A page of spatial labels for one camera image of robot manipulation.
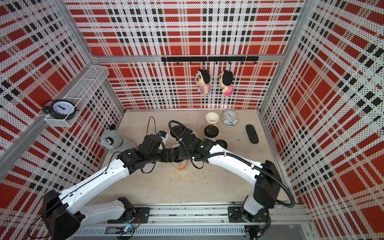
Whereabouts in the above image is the black cup lid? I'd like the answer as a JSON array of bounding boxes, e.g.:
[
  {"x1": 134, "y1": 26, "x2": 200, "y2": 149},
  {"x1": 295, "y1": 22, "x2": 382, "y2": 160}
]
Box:
[{"x1": 170, "y1": 125, "x2": 184, "y2": 138}]

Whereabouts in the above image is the paper milk tea cup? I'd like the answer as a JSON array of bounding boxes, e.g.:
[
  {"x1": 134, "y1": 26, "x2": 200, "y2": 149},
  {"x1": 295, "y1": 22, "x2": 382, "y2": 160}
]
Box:
[{"x1": 206, "y1": 137, "x2": 217, "y2": 142}]

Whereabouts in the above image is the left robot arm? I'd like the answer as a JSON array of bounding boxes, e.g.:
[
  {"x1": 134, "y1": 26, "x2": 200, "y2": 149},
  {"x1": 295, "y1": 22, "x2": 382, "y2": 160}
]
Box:
[{"x1": 42, "y1": 135, "x2": 179, "y2": 240}]

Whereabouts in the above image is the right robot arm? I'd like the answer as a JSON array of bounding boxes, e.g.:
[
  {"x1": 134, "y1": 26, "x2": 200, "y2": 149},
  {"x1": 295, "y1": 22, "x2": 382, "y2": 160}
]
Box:
[{"x1": 170, "y1": 128, "x2": 296, "y2": 222}]

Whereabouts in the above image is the grey plush toy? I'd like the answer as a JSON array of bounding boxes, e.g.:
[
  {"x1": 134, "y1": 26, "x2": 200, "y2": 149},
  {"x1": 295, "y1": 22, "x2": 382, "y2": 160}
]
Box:
[{"x1": 100, "y1": 124, "x2": 136, "y2": 154}]

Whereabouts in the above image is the small white clock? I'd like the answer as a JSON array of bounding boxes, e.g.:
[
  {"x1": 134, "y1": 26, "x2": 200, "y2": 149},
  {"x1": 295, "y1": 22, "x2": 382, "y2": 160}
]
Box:
[{"x1": 222, "y1": 110, "x2": 239, "y2": 126}]

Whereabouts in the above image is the black remote control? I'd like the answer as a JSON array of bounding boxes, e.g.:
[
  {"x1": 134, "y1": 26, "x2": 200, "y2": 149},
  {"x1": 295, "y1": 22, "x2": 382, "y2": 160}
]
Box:
[{"x1": 246, "y1": 125, "x2": 259, "y2": 144}]

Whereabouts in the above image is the plush doll blue striped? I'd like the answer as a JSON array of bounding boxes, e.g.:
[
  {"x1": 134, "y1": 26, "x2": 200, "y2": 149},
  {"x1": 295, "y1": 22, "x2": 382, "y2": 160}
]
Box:
[{"x1": 195, "y1": 70, "x2": 211, "y2": 95}]

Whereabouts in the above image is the plush doll pink striped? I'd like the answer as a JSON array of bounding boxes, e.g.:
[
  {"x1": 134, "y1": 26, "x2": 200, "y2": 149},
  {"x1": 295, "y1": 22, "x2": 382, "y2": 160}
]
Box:
[{"x1": 219, "y1": 70, "x2": 234, "y2": 97}]

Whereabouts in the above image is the black round alarm clock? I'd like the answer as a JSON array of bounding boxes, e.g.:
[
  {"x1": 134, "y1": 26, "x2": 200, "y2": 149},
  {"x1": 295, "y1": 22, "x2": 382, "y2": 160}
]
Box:
[{"x1": 42, "y1": 100, "x2": 78, "y2": 120}]

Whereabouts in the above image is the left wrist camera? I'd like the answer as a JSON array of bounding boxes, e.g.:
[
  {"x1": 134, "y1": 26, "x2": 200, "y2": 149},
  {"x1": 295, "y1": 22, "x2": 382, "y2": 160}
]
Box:
[{"x1": 157, "y1": 131, "x2": 169, "y2": 142}]

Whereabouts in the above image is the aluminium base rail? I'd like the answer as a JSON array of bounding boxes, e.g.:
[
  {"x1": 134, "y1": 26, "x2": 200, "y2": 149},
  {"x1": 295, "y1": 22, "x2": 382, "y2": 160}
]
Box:
[{"x1": 72, "y1": 202, "x2": 318, "y2": 240}]

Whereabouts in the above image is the black hook rail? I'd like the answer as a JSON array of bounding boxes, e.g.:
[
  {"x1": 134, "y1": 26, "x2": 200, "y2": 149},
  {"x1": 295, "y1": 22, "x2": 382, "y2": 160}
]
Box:
[{"x1": 161, "y1": 56, "x2": 260, "y2": 64}]

